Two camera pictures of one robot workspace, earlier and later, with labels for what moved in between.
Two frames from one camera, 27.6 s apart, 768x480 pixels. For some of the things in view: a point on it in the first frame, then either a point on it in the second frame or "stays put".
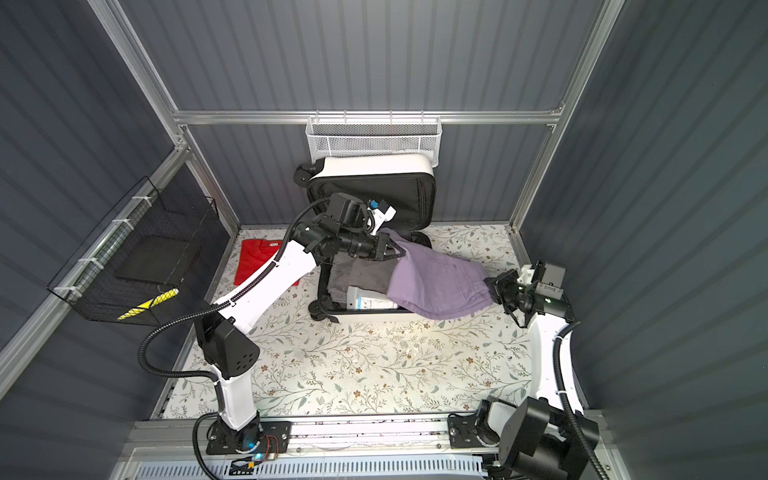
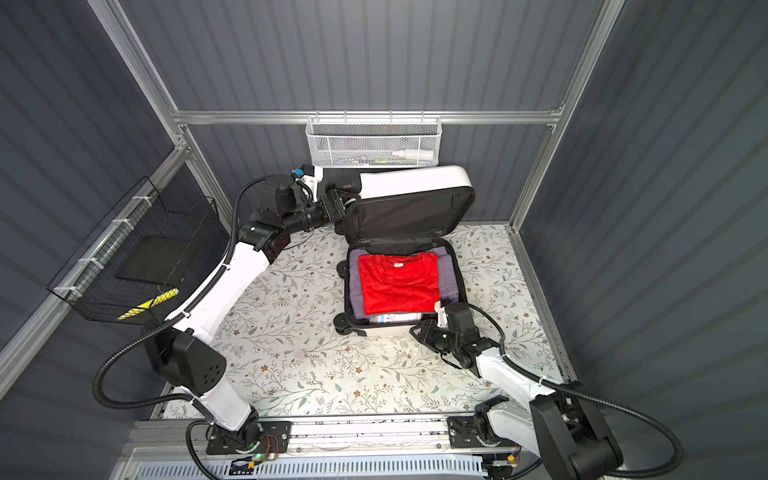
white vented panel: (320, 469) stays put
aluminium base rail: (335, 439) stays put
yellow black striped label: (146, 305) stays put
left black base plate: (260, 437) stays put
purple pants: (434, 285) → (447, 275)
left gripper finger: (393, 249) → (346, 221)
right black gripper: (499, 286) → (426, 334)
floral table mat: (313, 366) stays put
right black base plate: (463, 432) stays put
